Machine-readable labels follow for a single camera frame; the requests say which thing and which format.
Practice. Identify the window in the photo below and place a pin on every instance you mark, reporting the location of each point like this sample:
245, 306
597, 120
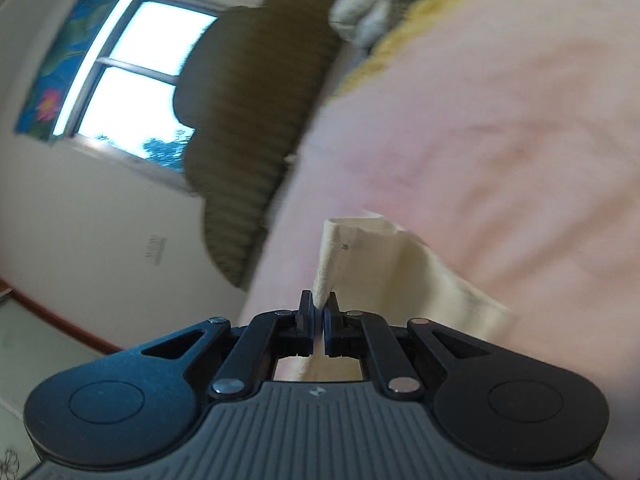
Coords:
145, 60

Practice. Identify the olive striped headboard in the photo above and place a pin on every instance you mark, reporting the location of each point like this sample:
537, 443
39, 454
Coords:
250, 100

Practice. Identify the brown wooden door frame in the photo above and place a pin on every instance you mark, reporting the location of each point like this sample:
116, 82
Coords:
60, 321

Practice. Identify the pink blanket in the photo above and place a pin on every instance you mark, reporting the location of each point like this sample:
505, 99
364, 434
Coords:
490, 160

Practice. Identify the cream towel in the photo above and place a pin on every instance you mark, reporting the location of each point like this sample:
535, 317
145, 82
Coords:
400, 280

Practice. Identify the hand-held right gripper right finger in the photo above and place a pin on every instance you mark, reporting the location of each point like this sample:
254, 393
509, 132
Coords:
330, 325

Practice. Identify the white wall socket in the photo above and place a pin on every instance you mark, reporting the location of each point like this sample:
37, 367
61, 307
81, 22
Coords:
158, 246
152, 258

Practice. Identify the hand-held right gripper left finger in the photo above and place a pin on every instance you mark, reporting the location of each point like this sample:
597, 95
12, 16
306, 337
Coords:
307, 320

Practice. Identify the teal floral curtain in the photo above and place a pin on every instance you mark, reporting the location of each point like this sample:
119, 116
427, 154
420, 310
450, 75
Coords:
65, 60

